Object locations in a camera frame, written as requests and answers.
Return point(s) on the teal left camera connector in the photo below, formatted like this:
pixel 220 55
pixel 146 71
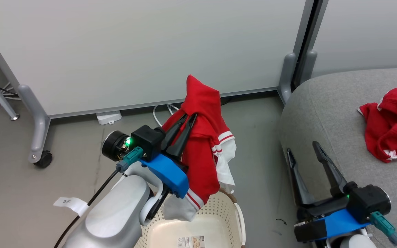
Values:
pixel 131 158

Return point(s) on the paper sticker in basket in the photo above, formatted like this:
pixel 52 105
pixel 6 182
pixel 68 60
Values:
pixel 191 242

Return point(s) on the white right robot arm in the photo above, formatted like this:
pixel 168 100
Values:
pixel 357 241

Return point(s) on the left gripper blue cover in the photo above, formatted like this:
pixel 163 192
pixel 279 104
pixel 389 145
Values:
pixel 167 172

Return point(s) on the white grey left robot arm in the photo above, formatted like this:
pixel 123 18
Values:
pixel 115 217

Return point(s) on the red shorts white trim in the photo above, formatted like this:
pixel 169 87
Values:
pixel 388 127

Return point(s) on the large white partition panel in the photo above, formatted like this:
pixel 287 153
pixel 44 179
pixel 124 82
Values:
pixel 133 51

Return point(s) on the white power adapter box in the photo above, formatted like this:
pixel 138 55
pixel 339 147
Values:
pixel 109 117

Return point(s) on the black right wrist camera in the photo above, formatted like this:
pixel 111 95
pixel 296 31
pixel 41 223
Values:
pixel 369 203

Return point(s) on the narrow white partition panel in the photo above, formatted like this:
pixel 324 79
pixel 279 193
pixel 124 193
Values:
pixel 364 34

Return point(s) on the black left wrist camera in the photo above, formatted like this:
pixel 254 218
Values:
pixel 146 139

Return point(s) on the grey partition leg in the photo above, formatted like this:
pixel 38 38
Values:
pixel 38 124
pixel 308 65
pixel 286 77

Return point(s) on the red white jacket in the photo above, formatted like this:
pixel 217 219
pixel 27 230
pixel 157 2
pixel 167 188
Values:
pixel 202 155

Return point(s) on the grey fabric sofa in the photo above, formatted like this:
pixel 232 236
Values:
pixel 322 113

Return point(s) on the small black floor scrap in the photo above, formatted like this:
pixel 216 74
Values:
pixel 283 221

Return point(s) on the black caster wheel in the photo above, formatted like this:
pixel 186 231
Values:
pixel 44 160

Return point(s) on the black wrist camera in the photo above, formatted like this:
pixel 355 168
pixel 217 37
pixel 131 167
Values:
pixel 146 139
pixel 369 203

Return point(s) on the teal camera connector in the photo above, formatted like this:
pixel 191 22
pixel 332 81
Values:
pixel 131 158
pixel 386 227

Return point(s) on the cream perforated laundry basket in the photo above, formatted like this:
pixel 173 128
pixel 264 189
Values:
pixel 215 220

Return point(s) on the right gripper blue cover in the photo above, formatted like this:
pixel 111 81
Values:
pixel 336 220

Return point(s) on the teal right camera connector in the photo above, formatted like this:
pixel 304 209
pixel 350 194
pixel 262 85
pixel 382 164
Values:
pixel 386 227

